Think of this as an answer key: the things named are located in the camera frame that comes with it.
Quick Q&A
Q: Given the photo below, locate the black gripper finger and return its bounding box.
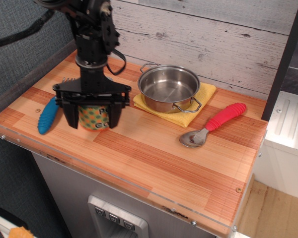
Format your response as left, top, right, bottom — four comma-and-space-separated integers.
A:
109, 103, 122, 128
63, 104, 78, 129

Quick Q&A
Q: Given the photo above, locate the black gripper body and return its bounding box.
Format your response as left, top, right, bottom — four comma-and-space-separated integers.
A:
53, 67, 131, 108

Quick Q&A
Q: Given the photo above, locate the peas and carrots can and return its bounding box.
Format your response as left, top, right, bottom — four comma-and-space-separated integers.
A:
78, 106, 109, 131

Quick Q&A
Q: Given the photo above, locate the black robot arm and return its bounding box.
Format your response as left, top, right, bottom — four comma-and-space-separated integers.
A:
36, 0, 131, 128

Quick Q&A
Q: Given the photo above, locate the orange black object corner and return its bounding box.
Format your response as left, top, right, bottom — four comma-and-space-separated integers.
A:
0, 208, 35, 238

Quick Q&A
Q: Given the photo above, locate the stainless steel pot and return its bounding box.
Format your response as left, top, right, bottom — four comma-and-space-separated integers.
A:
138, 63, 202, 114

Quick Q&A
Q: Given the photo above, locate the grey toy fridge cabinet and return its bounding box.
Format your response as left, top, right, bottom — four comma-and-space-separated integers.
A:
33, 153, 214, 238

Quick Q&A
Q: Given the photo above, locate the yellow cloth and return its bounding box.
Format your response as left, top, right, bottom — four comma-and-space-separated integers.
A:
133, 83, 217, 128

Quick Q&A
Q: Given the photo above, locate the silver dispenser panel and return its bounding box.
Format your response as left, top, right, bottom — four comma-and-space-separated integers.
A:
88, 195, 149, 238

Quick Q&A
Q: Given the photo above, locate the white toy sink unit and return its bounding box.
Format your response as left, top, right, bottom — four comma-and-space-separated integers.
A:
253, 92, 298, 198

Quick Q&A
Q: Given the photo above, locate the blue handled fork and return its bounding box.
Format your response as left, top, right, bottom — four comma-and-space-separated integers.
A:
37, 77, 76, 134

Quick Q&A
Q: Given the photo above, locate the red handled spoon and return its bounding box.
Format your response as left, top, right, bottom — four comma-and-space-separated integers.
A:
179, 103, 246, 148

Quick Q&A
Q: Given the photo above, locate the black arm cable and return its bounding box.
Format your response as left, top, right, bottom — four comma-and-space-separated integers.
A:
0, 9, 55, 49

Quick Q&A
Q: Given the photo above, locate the right black post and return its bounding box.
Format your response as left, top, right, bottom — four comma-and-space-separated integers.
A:
261, 10, 298, 121

